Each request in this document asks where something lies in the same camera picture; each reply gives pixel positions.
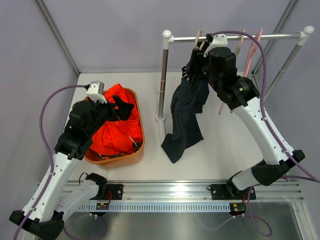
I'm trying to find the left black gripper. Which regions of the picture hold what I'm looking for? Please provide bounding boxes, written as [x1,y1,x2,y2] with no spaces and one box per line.
[86,95,134,137]

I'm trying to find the dark navy shorts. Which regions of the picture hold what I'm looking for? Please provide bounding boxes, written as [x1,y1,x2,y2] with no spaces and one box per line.
[161,66,209,164]

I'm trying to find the orange shorts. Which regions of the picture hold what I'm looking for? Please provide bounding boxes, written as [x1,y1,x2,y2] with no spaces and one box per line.
[90,83,143,156]

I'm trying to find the beige hanger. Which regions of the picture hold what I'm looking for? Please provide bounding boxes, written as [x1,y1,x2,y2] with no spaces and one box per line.
[194,29,206,50]
[218,35,244,116]

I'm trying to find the pink plastic hanger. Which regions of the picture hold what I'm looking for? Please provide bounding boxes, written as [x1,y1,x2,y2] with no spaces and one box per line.
[241,41,258,78]

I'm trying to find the camouflage patterned shorts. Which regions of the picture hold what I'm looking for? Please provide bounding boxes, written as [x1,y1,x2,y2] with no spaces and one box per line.
[98,141,143,160]

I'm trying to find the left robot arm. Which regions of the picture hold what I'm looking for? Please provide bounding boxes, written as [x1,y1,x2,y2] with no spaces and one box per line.
[9,95,134,240]

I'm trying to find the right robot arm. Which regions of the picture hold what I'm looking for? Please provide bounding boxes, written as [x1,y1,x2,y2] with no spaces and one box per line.
[186,46,305,199]

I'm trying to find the metal clothes rack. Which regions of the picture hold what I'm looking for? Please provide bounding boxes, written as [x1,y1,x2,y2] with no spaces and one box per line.
[155,25,315,143]

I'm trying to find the orange plastic basket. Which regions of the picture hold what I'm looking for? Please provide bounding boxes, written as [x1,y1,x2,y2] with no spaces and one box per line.
[84,87,146,169]

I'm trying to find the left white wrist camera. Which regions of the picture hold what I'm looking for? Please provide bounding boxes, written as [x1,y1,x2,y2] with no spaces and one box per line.
[86,81,108,103]

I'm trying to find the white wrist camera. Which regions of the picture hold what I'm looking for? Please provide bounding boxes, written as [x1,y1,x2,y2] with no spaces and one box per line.
[86,81,108,103]
[203,34,228,58]

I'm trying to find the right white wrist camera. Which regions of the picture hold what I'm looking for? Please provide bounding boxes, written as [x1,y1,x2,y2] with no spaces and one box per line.
[203,34,228,58]

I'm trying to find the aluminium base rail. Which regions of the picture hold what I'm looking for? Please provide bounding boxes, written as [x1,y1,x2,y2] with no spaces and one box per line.
[77,180,305,214]

